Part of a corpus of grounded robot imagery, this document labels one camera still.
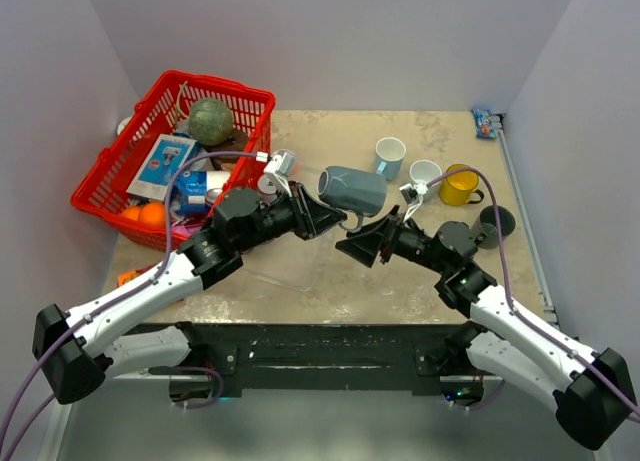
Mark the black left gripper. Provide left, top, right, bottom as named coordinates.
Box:
left=236, top=180, right=346, bottom=253

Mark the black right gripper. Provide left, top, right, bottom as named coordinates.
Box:
left=336, top=205, right=451, bottom=275

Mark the dark teal mug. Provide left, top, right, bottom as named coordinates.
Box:
left=317, top=166, right=387, bottom=233

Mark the light grey mug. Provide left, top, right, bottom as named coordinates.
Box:
left=257, top=175, right=278, bottom=196

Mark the blue white round mug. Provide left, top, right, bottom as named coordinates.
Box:
left=409, top=160, right=443, bottom=185

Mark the light blue square mug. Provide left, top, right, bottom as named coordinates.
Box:
left=374, top=137, right=406, bottom=181

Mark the yellow mug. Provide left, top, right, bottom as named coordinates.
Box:
left=439, top=163, right=485, bottom=206

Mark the dark grey mug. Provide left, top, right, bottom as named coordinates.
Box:
left=471, top=205, right=516, bottom=249

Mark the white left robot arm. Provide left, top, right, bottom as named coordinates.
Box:
left=32, top=182, right=347, bottom=404

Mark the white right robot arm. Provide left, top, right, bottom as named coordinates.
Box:
left=336, top=209, right=636, bottom=451

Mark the clear plastic tray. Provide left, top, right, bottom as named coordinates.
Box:
left=243, top=161, right=333, bottom=291

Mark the brown wooden lid jar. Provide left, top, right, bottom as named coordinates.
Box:
left=204, top=129, right=249, bottom=152

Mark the purple can silver top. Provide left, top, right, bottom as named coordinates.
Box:
left=205, top=188, right=222, bottom=207

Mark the green netted melon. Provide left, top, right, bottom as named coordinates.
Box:
left=188, top=97, right=234, bottom=146

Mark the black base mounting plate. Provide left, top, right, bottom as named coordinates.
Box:
left=151, top=322, right=505, bottom=411

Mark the red plastic shopping basket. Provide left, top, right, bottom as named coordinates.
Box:
left=70, top=70, right=276, bottom=251

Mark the blue candy packet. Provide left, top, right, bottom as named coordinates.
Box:
left=471, top=109, right=501, bottom=139

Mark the blue razor box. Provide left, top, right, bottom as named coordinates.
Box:
left=127, top=134, right=199, bottom=201

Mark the orange fruit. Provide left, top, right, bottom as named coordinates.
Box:
left=120, top=206, right=142, bottom=222
left=138, top=202, right=166, bottom=229

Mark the pink purple packet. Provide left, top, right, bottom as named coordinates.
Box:
left=117, top=264, right=158, bottom=287

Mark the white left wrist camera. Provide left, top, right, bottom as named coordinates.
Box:
left=262, top=149, right=297, bottom=196

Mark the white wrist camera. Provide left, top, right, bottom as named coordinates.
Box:
left=262, top=149, right=297, bottom=196
left=399, top=183, right=428, bottom=223

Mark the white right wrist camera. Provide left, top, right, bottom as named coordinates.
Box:
left=399, top=183, right=428, bottom=223

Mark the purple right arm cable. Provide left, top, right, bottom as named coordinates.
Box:
left=424, top=166, right=640, bottom=425

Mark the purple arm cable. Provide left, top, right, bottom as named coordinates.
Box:
left=0, top=151, right=259, bottom=461
left=424, top=166, right=640, bottom=425

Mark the aluminium frame rail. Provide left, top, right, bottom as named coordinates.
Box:
left=495, top=127, right=561, bottom=329

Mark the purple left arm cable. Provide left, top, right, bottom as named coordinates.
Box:
left=0, top=151, right=259, bottom=461

